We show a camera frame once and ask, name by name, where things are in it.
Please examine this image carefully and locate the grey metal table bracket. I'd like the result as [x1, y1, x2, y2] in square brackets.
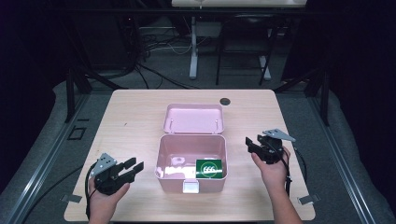
[297, 193, 321, 206]
[60, 193, 83, 203]

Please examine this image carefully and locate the bundle of floor cables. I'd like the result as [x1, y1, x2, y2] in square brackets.
[130, 18, 213, 91]

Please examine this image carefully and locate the pink storage box with lid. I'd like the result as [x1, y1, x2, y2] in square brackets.
[154, 103, 229, 195]

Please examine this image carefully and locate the black metal stand frame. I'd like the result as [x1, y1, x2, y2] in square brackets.
[64, 66, 129, 124]
[273, 66, 331, 127]

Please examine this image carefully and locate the black floor cable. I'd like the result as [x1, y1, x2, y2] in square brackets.
[21, 165, 84, 224]

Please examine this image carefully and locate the person's left hand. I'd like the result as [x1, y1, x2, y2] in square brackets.
[87, 177, 131, 217]

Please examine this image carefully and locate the white desk leg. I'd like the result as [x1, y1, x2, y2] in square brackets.
[189, 16, 201, 80]

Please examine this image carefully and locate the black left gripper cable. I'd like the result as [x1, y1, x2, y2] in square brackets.
[83, 161, 98, 220]

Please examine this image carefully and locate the black chair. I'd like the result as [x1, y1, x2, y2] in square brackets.
[215, 13, 274, 87]

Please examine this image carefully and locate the green card packet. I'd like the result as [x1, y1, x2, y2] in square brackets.
[194, 158, 224, 180]

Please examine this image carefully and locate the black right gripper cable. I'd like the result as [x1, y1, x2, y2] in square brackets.
[279, 144, 308, 198]

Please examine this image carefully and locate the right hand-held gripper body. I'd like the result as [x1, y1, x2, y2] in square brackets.
[254, 128, 297, 165]

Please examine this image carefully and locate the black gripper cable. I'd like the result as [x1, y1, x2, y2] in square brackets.
[279, 144, 308, 198]
[83, 161, 98, 220]

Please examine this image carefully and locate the person's right hand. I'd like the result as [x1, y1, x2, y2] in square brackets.
[250, 147, 292, 194]

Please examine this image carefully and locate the aluminium floor rail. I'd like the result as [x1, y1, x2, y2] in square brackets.
[6, 92, 92, 224]
[306, 92, 379, 224]

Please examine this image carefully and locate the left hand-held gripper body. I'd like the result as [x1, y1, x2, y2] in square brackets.
[90, 152, 137, 196]

